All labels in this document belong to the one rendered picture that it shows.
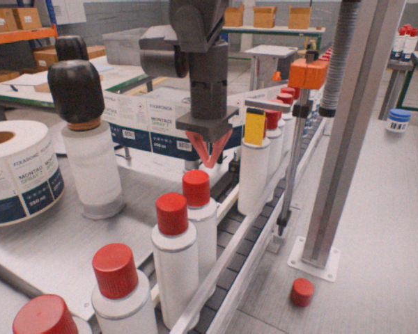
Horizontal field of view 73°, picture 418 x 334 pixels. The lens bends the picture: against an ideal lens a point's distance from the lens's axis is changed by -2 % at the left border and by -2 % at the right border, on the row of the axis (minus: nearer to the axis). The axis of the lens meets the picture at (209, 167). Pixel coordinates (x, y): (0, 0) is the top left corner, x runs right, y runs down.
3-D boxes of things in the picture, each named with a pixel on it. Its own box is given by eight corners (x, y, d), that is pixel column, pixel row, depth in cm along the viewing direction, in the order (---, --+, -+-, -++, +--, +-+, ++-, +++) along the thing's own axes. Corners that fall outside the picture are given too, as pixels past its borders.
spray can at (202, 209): (193, 268, 47) (188, 161, 37) (221, 281, 45) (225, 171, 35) (175, 293, 43) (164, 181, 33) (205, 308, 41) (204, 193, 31)
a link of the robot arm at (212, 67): (220, 38, 36) (233, 34, 41) (172, 36, 39) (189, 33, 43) (219, 91, 40) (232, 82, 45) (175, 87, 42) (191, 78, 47)
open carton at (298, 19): (285, 29, 508) (288, 5, 489) (287, 26, 548) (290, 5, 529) (312, 30, 496) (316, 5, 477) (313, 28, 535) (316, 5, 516)
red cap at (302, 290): (285, 295, 49) (288, 282, 47) (299, 286, 50) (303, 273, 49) (301, 311, 46) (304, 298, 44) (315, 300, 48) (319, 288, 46)
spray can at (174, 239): (176, 293, 43) (165, 181, 33) (206, 309, 41) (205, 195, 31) (155, 323, 39) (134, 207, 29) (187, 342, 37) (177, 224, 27)
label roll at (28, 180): (-61, 218, 58) (-101, 156, 51) (17, 168, 75) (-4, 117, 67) (19, 234, 54) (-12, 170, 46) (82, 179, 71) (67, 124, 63)
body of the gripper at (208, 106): (174, 131, 44) (171, 83, 40) (206, 111, 52) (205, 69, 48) (212, 140, 41) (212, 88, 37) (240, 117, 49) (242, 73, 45)
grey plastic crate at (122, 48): (142, 52, 280) (139, 28, 269) (180, 54, 270) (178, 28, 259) (106, 64, 231) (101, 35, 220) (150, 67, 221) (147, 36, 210)
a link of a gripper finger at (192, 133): (185, 169, 50) (182, 117, 45) (205, 152, 56) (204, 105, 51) (220, 179, 47) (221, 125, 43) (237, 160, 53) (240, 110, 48)
